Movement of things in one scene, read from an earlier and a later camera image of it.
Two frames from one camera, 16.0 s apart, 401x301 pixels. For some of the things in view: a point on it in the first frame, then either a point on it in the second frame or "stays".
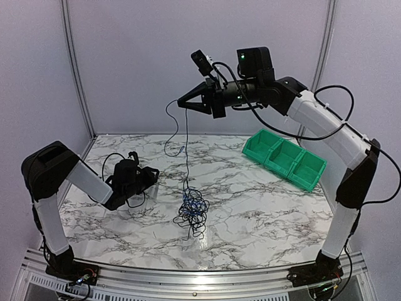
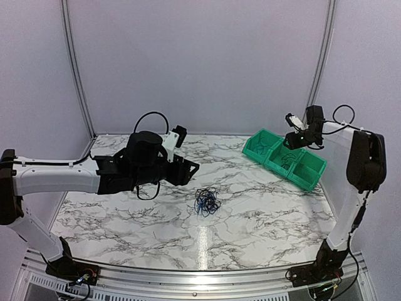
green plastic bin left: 257,147 stays
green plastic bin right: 307,170 stays
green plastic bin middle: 282,155 stays
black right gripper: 206,88 -> 293,143
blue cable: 187,140 -> 263,141
